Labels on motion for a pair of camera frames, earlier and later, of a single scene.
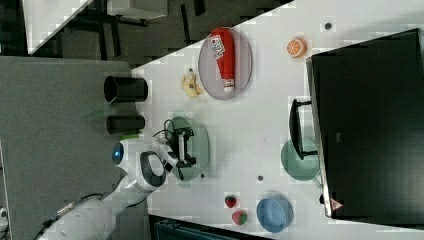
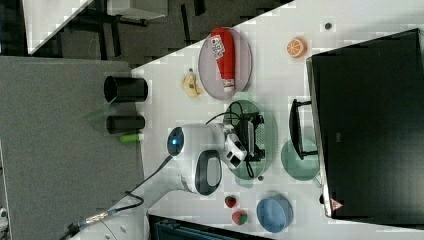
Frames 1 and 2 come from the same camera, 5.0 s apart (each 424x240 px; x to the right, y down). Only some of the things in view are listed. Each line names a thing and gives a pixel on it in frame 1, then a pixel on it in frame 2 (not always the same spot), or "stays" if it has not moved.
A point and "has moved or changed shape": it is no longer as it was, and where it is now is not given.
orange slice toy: [297, 47] stays
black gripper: [178, 142] → [246, 135]
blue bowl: [275, 214] stays
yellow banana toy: [190, 86] stays
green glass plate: [297, 168] stays
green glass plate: [197, 145] has moved or changed shape
